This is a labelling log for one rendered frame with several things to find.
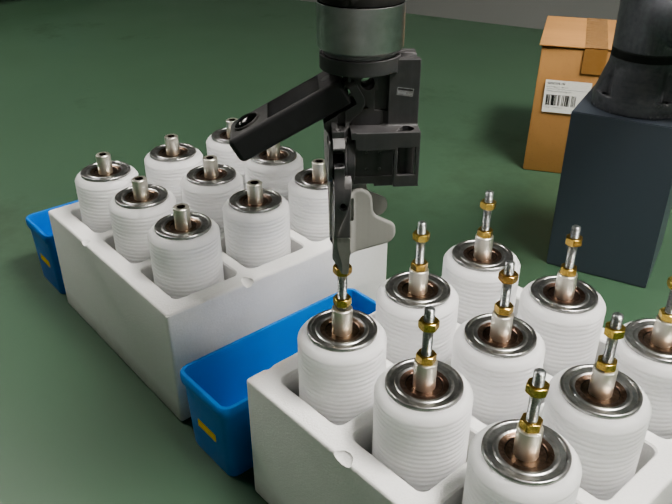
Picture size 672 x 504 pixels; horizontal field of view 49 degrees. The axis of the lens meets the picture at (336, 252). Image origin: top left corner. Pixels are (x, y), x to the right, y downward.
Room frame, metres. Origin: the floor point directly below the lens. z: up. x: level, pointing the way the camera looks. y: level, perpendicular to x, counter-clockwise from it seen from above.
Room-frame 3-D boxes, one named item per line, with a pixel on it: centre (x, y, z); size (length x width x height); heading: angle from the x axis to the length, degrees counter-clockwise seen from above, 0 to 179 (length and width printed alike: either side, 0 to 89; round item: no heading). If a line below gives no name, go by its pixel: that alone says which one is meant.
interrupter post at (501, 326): (0.63, -0.17, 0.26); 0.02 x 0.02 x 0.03
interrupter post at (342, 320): (0.64, -0.01, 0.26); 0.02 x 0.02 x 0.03
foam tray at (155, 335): (1.04, 0.19, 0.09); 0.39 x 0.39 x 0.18; 40
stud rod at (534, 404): (0.46, -0.16, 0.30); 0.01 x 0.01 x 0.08
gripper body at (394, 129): (0.64, -0.03, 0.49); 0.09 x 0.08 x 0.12; 95
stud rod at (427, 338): (0.55, -0.08, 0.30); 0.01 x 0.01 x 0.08
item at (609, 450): (0.54, -0.25, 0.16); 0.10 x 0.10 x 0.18
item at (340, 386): (0.64, -0.01, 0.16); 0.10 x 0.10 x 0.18
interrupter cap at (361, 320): (0.64, -0.01, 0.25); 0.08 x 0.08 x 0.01
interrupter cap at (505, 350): (0.63, -0.17, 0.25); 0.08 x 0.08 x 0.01
